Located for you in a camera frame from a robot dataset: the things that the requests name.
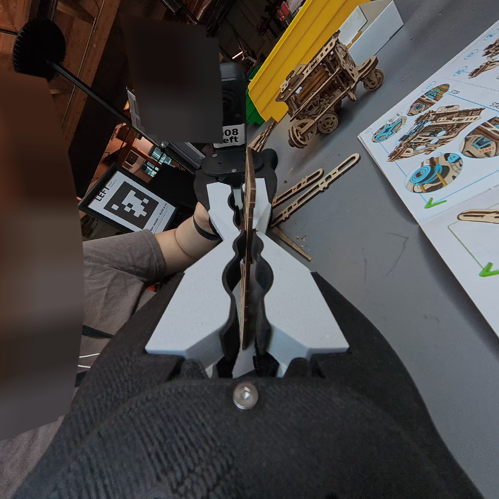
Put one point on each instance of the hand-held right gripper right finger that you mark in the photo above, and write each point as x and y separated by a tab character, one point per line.
304	312

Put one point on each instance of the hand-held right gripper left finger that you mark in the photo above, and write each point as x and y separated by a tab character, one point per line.
187	312

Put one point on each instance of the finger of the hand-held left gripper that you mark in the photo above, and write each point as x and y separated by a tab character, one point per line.
263	199
218	202

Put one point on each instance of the plywood model part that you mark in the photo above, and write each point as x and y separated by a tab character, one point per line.
246	312

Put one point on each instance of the person's left forearm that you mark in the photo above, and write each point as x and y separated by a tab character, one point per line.
183	245

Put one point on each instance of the wooden model vehicle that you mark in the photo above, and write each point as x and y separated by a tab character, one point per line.
312	97

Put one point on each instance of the person's left hand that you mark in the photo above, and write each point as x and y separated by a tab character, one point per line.
200	216

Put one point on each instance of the wooden lattice strip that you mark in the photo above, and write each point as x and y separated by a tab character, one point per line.
262	138

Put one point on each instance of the wooden wedge stick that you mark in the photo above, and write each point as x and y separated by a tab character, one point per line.
292	243

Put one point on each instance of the green plastic bin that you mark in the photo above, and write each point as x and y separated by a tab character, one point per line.
253	113

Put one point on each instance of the slotted wooden strip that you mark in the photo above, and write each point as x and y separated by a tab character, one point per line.
355	156
320	170

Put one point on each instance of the framed black-white marker sign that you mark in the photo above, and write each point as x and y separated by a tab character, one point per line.
128	202

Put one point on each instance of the yellow plastic bin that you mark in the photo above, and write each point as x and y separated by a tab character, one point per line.
296	43

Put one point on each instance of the instruction booklet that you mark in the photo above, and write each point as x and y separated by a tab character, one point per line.
467	241

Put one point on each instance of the white cardboard box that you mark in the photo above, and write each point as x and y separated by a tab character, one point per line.
374	23

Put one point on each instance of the black disc on pole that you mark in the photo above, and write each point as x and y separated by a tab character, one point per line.
39	48

